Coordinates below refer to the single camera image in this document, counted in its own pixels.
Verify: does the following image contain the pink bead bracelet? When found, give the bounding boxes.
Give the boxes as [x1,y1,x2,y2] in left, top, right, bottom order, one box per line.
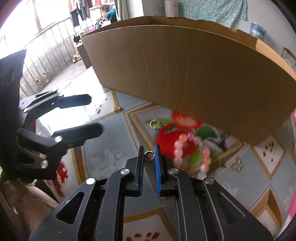
[173,131,212,173]

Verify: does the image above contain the pink floral quilt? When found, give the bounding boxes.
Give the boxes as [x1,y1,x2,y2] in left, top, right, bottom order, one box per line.
[286,110,296,225]

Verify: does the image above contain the gold ring with stone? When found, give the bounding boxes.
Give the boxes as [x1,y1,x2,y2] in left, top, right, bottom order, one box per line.
[149,118,161,130]

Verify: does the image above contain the fruit pattern tablecloth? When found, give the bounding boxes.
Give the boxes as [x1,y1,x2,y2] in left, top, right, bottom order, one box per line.
[34,87,296,241]

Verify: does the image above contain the brown cardboard box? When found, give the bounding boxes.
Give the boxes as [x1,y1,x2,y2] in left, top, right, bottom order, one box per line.
[82,16,295,145]

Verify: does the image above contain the teal floral wall cloth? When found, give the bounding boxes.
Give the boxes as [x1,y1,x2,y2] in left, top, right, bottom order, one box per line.
[178,0,247,28]

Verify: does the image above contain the grey low cabinet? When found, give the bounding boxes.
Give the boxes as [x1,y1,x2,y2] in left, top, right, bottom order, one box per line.
[77,43,92,69]

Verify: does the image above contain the small wooden shelf stand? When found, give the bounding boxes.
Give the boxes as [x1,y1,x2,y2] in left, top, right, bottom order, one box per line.
[281,47,296,66]

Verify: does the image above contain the rolled pink mat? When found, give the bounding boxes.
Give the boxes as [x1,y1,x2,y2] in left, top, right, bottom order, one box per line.
[165,0,179,17]

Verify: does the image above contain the small gold earring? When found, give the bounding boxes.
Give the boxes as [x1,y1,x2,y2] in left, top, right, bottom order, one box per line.
[112,105,122,113]

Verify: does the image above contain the hanging clothes on line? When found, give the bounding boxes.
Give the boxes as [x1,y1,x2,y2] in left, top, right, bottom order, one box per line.
[68,0,103,28]

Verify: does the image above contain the blue water dispenser bottle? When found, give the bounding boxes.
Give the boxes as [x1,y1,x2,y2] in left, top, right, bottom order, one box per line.
[249,23,266,41]

